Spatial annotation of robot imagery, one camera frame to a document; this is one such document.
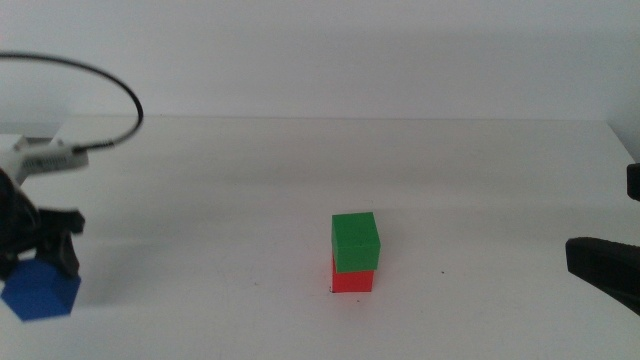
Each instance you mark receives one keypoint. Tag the red cube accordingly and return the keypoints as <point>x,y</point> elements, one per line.
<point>352,281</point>

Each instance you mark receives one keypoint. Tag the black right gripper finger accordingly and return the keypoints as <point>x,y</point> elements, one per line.
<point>605,270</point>
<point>634,182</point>

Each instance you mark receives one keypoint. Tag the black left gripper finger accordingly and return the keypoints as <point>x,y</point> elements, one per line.
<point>62,240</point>
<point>5,267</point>

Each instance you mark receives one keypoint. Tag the blue cube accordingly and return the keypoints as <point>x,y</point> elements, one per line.
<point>40,290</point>

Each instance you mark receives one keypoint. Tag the green cube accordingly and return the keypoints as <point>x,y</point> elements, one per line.
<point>355,242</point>

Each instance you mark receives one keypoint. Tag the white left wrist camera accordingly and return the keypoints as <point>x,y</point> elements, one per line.
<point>47,160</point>

